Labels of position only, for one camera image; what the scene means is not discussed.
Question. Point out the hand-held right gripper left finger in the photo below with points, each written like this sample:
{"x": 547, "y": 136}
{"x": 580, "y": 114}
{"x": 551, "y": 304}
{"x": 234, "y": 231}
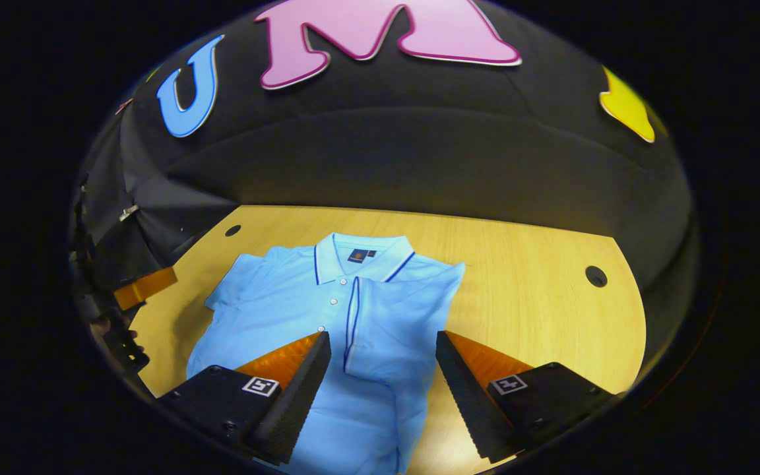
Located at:
{"x": 301, "y": 396}

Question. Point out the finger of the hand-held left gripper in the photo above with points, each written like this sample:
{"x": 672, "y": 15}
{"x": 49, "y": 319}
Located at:
{"x": 146, "y": 288}

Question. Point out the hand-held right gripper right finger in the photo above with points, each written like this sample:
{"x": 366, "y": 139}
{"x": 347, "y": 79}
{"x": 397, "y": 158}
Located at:
{"x": 469, "y": 402}

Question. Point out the light blue T-shirt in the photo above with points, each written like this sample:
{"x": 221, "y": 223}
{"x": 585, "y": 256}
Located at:
{"x": 380, "y": 316}

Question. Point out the silver metal clip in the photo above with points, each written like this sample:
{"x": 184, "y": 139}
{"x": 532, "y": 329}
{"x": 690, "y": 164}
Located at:
{"x": 128, "y": 212}

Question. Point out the black backdrop cloth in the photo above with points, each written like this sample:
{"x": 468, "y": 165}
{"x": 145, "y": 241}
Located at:
{"x": 419, "y": 152}

